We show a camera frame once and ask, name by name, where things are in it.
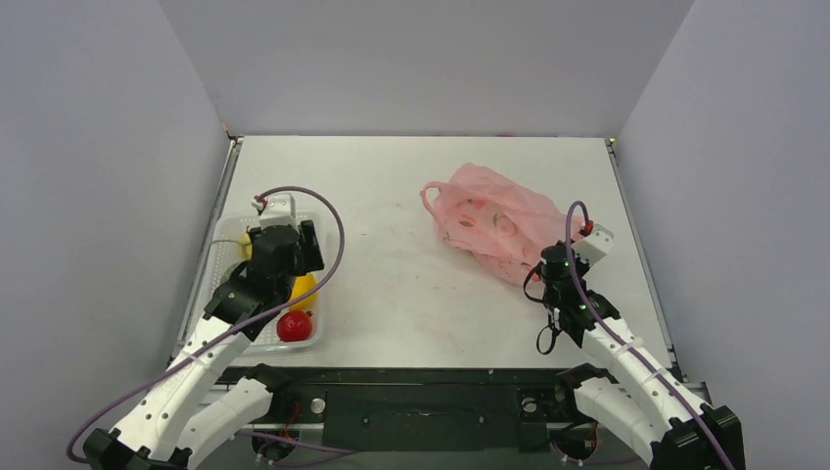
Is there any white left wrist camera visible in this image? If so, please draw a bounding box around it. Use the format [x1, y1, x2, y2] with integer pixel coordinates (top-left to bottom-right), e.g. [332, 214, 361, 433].
[252, 193, 299, 230]

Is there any orange fake fruit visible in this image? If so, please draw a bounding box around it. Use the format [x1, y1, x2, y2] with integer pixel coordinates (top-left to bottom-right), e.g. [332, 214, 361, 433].
[290, 273, 317, 311]

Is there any yellow fake pear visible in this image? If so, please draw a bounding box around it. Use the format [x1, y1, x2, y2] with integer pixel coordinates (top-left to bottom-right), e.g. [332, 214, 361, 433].
[240, 233, 253, 259]

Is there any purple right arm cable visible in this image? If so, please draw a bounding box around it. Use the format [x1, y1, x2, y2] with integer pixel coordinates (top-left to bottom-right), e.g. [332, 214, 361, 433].
[564, 200, 737, 470]

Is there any pink printed plastic bag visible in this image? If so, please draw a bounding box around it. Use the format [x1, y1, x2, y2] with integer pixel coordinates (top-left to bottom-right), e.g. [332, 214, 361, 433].
[420, 163, 568, 285]

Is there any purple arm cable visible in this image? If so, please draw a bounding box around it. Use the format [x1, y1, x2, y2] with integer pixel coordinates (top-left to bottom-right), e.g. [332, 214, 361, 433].
[564, 200, 737, 470]
[66, 186, 358, 467]

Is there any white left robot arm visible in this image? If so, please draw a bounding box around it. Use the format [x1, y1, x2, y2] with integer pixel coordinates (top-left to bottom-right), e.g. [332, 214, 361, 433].
[82, 219, 324, 469]

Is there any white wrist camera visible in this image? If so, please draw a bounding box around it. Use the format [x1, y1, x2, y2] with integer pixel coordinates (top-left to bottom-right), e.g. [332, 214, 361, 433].
[572, 221, 615, 266]
[252, 193, 299, 230]

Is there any white plastic basket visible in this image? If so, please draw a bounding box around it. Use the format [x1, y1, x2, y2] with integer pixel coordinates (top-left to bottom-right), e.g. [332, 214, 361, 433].
[187, 209, 338, 356]

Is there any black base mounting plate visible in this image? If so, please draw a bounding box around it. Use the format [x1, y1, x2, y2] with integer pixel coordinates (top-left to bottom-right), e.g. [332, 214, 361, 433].
[218, 364, 603, 452]

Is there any grey green fake avocado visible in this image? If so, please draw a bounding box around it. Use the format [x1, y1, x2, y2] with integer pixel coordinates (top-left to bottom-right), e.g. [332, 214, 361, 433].
[218, 261, 246, 284]

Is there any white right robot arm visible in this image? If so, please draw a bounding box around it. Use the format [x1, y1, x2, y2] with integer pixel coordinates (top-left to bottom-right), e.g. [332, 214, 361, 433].
[534, 242, 747, 469]

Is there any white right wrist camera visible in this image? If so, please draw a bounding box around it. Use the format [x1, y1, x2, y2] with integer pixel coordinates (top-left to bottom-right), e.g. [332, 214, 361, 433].
[572, 221, 615, 266]

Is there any red fake fruit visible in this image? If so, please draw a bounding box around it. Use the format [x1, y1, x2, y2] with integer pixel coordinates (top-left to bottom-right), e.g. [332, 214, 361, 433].
[276, 310, 313, 343]

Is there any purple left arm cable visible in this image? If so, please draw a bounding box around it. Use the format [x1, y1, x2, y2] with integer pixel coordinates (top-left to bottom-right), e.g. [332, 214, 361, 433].
[66, 186, 358, 467]

